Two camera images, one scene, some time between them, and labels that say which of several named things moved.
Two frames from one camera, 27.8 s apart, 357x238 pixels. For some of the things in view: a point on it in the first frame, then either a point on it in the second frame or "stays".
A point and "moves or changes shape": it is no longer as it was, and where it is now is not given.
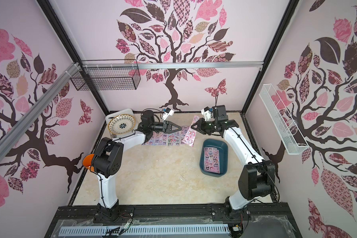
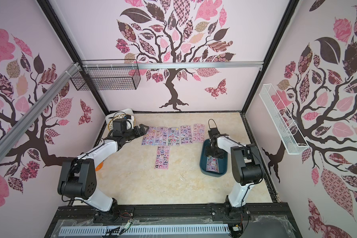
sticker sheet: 211,164 -> 162,158
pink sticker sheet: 160,139 stays
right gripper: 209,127 -> 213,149
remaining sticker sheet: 174,139 stays
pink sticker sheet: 189,139 moves or changes shape
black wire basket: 109,75 stays
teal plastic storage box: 223,147 stays
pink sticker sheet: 151,142 stays
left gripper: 165,126 -> 138,133
